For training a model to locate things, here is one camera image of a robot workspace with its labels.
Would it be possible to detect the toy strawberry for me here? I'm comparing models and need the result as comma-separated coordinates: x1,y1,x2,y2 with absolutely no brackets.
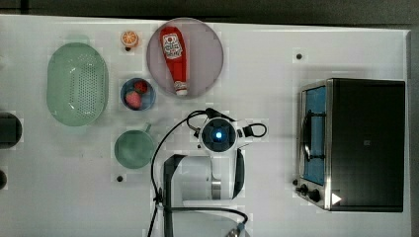
125,91,142,110
134,81,148,94

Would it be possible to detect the black cylinder mount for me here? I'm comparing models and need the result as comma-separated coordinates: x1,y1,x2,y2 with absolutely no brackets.
0,112,23,149
0,170,7,190

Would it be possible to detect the green mug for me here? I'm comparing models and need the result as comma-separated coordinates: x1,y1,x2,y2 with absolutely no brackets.
114,123,155,169

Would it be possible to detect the grey round plate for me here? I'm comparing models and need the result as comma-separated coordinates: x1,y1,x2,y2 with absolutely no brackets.
146,18,224,99

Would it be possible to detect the black toaster oven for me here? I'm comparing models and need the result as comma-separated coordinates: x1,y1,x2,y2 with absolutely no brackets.
293,78,406,212

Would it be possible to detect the green colander bowl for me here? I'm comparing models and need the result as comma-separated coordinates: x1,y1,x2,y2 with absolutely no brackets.
46,42,109,126

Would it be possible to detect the toy orange half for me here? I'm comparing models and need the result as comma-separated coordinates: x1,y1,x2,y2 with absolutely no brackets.
121,31,138,47

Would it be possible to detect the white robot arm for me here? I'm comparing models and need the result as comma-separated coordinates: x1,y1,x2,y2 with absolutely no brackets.
156,116,265,237

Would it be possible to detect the red ketchup bottle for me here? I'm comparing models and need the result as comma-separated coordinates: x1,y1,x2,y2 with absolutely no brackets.
159,26,188,96

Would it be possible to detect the small blue bowl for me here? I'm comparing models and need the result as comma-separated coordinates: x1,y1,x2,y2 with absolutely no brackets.
120,78,156,111

